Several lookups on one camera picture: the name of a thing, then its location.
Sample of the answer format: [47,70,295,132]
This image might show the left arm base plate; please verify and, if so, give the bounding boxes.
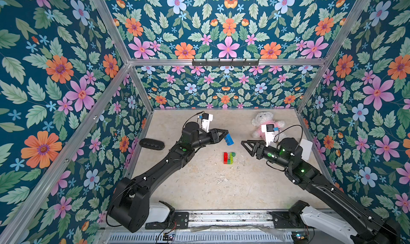
[145,201,190,230]

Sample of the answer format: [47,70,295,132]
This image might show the red lego brick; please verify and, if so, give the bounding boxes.
[223,152,229,165]

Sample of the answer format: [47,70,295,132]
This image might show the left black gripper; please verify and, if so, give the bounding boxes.
[187,130,227,151]

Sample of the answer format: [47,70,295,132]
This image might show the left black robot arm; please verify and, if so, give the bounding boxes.
[107,122,229,233]

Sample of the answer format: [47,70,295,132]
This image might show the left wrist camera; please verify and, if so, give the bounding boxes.
[199,113,214,133]

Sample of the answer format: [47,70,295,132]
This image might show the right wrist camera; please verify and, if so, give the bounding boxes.
[261,124,277,147]

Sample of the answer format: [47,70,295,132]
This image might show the black hook rail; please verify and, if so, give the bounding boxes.
[191,59,260,67]

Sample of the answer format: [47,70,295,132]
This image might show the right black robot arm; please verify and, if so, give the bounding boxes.
[241,138,401,244]

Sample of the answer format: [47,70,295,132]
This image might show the blue lego brick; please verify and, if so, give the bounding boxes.
[224,134,234,146]

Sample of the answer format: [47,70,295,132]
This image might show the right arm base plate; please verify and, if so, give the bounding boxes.
[269,200,309,229]

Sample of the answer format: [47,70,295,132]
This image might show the white teddy bear pink shirt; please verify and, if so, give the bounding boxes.
[251,112,285,139]

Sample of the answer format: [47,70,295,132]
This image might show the aluminium front rail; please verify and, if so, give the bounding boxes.
[95,208,372,244]

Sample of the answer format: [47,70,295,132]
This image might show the white rectangular box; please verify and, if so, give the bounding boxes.
[300,138,313,162]

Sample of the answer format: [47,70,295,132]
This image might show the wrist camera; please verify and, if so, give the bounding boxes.
[261,124,277,147]
[199,113,214,133]

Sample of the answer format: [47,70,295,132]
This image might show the black oval case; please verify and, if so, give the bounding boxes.
[139,138,165,151]

